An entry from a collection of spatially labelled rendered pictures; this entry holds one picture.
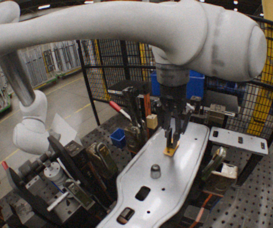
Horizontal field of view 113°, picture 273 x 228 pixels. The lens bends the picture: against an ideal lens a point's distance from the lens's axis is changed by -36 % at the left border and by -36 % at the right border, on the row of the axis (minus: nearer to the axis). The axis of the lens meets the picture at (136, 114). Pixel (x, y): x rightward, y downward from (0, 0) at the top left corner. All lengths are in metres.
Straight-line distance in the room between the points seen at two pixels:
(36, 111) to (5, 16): 0.55
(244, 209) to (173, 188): 0.52
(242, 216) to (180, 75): 0.73
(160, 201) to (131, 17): 0.41
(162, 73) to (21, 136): 0.72
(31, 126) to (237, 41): 0.86
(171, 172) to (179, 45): 0.38
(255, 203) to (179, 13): 0.87
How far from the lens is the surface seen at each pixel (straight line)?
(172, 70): 0.34
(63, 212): 0.52
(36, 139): 0.82
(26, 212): 0.46
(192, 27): 0.17
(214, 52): 0.18
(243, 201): 0.85
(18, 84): 0.71
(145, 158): 0.51
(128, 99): 0.48
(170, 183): 0.44
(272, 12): 1.01
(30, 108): 0.84
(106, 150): 0.44
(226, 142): 0.60
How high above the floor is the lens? 1.39
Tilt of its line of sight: 31 degrees down
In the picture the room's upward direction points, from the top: 8 degrees counter-clockwise
